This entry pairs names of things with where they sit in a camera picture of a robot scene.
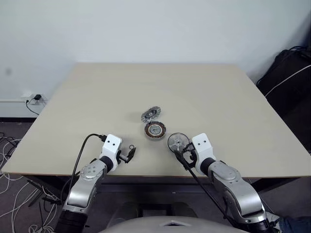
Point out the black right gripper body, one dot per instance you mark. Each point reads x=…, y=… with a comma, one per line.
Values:
x=190, y=157

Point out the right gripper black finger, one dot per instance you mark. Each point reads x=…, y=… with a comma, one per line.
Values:
x=189, y=146
x=181, y=154

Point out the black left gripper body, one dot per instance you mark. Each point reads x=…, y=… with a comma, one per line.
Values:
x=122, y=158

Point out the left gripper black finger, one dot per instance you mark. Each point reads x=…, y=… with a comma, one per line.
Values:
x=132, y=152
x=129, y=159

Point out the round silver motor cover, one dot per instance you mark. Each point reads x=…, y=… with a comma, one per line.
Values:
x=177, y=141

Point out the motor stator with copper windings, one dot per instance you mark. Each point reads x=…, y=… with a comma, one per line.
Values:
x=155, y=131

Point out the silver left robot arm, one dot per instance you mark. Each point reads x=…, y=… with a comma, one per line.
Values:
x=83, y=184

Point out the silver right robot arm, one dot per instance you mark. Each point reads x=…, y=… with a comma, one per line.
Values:
x=233, y=187

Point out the grey robot torso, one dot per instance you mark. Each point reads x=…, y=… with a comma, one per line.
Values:
x=172, y=225

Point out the black floor stand legs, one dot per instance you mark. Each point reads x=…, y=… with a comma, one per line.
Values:
x=41, y=191

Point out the black power adapter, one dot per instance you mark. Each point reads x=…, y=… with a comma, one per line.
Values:
x=37, y=97

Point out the black bag with white stripe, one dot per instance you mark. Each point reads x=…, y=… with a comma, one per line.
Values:
x=286, y=89

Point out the blue denim trouser leg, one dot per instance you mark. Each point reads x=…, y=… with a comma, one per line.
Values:
x=295, y=225

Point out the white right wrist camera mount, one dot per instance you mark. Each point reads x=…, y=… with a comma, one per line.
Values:
x=202, y=148

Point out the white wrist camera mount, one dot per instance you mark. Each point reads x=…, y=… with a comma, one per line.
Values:
x=111, y=145
x=202, y=148

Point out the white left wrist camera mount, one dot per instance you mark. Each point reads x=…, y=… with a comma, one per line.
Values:
x=111, y=145

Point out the black table frame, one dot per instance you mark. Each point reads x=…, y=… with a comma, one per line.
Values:
x=155, y=185

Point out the white wall power outlet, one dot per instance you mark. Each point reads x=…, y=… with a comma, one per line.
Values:
x=36, y=99

